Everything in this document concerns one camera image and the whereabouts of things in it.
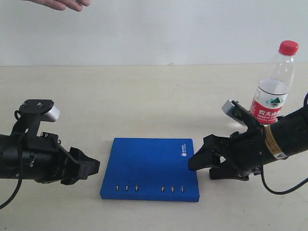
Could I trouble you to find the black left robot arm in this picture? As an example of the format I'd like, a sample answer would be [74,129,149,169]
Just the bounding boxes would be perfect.
[0,132,100,185]

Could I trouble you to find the clear water bottle red label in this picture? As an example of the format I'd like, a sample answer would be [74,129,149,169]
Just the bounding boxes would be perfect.
[249,40,299,124]

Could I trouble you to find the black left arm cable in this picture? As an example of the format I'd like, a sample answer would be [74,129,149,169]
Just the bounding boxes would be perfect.
[0,110,29,209]

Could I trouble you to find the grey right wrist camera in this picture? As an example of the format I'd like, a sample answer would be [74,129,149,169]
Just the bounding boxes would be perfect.
[221,100,261,130]

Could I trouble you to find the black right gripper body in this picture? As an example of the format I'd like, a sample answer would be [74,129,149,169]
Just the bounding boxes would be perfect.
[203,128,268,181]

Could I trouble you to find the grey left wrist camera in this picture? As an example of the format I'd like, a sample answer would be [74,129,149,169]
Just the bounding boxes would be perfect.
[11,99,60,137]

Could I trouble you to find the person's open bare hand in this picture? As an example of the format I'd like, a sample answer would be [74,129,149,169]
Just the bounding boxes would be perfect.
[29,0,91,12]

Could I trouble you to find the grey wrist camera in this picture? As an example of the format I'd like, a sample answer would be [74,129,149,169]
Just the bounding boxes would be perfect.
[221,100,261,130]
[11,99,60,137]

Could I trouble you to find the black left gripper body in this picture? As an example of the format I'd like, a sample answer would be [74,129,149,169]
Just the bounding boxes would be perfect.
[26,133,74,184]

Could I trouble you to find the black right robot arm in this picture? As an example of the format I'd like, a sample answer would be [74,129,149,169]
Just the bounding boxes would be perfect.
[188,100,308,181]

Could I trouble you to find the blue ring binder notebook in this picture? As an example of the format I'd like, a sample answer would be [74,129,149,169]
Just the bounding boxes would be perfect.
[100,138,200,202]

